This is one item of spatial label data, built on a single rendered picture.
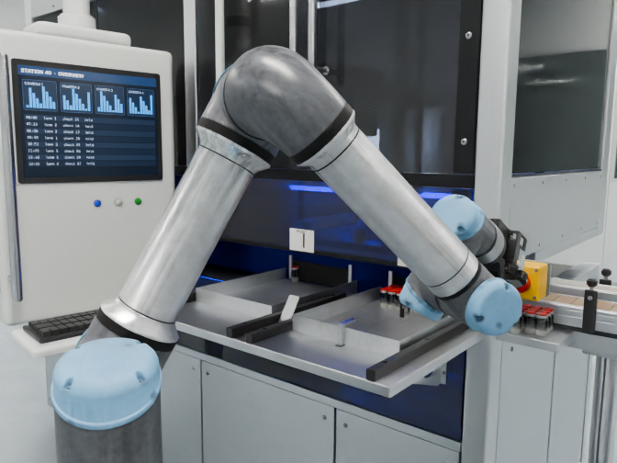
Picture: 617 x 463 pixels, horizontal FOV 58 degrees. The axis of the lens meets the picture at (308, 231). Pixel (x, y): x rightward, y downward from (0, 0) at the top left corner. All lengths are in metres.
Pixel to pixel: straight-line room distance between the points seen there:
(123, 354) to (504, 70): 0.91
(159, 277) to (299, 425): 1.00
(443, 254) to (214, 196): 0.31
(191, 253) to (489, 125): 0.72
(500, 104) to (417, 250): 0.58
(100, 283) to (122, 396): 1.07
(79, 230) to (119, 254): 0.14
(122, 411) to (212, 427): 1.33
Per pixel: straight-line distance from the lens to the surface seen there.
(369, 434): 1.54
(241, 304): 1.33
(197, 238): 0.76
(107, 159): 1.67
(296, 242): 1.53
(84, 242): 1.67
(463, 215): 0.87
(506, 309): 0.77
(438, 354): 1.11
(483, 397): 1.34
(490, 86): 1.25
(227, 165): 0.76
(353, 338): 1.11
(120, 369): 0.67
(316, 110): 0.64
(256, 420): 1.80
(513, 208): 1.32
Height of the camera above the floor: 1.25
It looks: 8 degrees down
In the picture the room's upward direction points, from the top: straight up
